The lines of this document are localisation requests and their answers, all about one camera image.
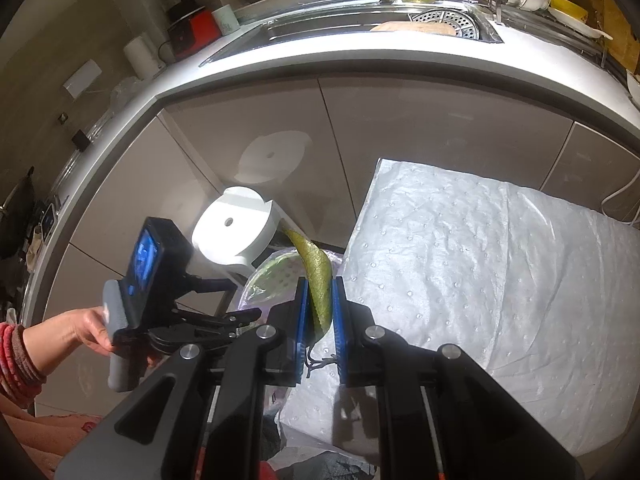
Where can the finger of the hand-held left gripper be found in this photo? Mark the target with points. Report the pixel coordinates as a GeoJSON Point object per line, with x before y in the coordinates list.
{"type": "Point", "coordinates": [215, 317]}
{"type": "Point", "coordinates": [200, 336]}

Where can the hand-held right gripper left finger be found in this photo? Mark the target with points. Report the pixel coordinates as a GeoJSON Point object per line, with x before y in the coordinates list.
{"type": "Point", "coordinates": [301, 330]}

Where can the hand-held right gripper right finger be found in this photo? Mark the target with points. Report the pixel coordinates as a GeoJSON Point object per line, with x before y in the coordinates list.
{"type": "Point", "coordinates": [339, 330]}

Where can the large green leaf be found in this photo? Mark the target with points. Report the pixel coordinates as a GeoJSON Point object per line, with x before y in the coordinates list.
{"type": "Point", "coordinates": [317, 280]}

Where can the person's left hand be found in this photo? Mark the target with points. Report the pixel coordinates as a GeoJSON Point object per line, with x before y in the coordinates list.
{"type": "Point", "coordinates": [82, 330]}

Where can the white round stool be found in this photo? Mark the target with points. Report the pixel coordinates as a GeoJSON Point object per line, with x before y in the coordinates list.
{"type": "Point", "coordinates": [225, 240]}

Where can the white padded mat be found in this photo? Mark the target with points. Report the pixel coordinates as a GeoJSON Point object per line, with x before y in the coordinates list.
{"type": "Point", "coordinates": [475, 260]}

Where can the beige cabinet door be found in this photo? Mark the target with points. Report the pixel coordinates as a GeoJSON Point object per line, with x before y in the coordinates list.
{"type": "Point", "coordinates": [425, 120]}
{"type": "Point", "coordinates": [600, 160]}
{"type": "Point", "coordinates": [225, 125]}

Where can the red floral blanket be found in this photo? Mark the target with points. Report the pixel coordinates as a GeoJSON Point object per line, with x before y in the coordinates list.
{"type": "Point", "coordinates": [45, 440]}

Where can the white paper roll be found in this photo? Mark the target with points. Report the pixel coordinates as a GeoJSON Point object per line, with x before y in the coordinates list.
{"type": "Point", "coordinates": [142, 57]}

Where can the red black blender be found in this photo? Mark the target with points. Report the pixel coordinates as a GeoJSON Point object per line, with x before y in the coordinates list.
{"type": "Point", "coordinates": [187, 25]}

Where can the white cup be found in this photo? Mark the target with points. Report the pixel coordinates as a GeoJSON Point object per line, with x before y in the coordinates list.
{"type": "Point", "coordinates": [226, 19]}

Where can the steel sink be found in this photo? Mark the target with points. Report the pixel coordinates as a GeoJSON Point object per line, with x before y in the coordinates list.
{"type": "Point", "coordinates": [310, 35]}

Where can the thin wooden board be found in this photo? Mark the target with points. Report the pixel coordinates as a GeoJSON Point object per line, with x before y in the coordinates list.
{"type": "Point", "coordinates": [400, 27]}

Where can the round metal steamer plate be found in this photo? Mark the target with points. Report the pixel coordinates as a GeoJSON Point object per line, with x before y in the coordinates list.
{"type": "Point", "coordinates": [445, 20]}

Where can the white bowl with food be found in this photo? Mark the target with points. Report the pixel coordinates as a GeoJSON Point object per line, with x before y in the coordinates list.
{"type": "Point", "coordinates": [634, 85]}

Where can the white plate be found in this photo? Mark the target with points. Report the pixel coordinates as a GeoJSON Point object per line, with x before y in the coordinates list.
{"type": "Point", "coordinates": [585, 29]}

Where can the yellow bowl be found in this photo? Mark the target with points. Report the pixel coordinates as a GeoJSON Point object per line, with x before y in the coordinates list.
{"type": "Point", "coordinates": [567, 7]}

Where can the wooden cutting board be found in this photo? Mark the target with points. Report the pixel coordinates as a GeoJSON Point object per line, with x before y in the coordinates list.
{"type": "Point", "coordinates": [625, 40]}

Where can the white wall switch box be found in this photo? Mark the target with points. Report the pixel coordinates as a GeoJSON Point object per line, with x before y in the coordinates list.
{"type": "Point", "coordinates": [81, 78]}

